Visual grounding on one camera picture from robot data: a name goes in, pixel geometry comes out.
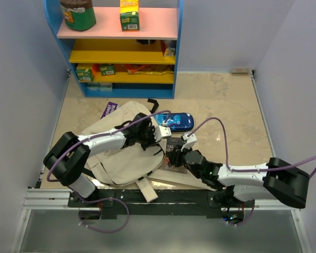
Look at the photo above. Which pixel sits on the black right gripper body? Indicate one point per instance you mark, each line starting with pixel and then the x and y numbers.
pixel 178 158

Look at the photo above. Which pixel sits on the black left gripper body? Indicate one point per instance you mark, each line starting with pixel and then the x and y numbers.
pixel 146 138

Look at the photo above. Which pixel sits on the dark tale of two cities book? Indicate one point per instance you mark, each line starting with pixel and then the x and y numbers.
pixel 170 160

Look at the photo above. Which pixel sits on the cream canvas backpack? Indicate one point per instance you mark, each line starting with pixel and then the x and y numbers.
pixel 123 167

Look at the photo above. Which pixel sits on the blue dinosaur pencil case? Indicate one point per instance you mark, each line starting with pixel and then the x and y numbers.
pixel 177 122

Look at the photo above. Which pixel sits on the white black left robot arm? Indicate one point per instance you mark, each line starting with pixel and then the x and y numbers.
pixel 67 159

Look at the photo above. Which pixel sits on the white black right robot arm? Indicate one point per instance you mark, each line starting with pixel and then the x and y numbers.
pixel 238 184

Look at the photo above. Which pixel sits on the light blue tissue pack right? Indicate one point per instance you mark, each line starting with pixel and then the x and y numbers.
pixel 105 87

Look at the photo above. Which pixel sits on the orange snack bag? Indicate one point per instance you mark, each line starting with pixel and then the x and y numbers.
pixel 149 69

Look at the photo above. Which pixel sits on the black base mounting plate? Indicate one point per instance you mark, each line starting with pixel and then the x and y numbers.
pixel 168 203

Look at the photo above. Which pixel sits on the purple treehouse book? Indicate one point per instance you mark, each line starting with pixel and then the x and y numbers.
pixel 111 107

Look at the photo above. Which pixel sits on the green orange box right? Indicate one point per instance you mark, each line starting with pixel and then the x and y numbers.
pixel 107 69

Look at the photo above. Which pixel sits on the green orange box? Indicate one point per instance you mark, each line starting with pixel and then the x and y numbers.
pixel 85 75
pixel 107 69

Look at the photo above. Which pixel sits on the blue yellow pink shelf unit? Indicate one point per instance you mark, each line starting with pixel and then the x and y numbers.
pixel 105 42

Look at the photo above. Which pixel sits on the small carton on shelf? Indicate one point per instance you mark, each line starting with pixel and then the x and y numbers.
pixel 168 48

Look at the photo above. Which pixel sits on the green orange box left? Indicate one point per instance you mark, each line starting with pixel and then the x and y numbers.
pixel 85 75

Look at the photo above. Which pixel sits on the yellow green sponge box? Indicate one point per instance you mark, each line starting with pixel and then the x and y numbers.
pixel 129 15

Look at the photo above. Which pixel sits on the brown green canister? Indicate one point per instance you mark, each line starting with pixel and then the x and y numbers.
pixel 78 15

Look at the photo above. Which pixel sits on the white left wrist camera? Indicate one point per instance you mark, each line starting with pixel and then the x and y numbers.
pixel 162 132

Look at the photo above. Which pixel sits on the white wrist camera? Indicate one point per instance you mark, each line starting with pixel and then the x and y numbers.
pixel 189 141
pixel 162 132

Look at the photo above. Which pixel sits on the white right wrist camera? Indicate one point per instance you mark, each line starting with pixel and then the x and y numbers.
pixel 189 141

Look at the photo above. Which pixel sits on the white label on wall base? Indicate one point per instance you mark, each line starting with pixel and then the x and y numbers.
pixel 240 70

